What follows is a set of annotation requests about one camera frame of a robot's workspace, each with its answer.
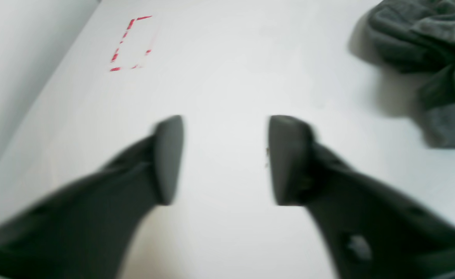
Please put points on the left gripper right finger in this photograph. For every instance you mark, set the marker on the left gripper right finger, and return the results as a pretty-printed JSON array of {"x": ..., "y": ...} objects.
[{"x": 371, "y": 230}]

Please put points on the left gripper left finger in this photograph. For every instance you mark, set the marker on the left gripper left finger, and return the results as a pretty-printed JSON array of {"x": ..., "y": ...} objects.
[{"x": 84, "y": 230}]

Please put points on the grey t-shirt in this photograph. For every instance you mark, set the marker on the grey t-shirt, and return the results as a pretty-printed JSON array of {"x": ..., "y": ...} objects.
[{"x": 419, "y": 36}]

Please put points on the red tape rectangle marking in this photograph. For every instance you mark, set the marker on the red tape rectangle marking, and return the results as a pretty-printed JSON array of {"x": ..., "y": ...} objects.
[{"x": 135, "y": 44}]

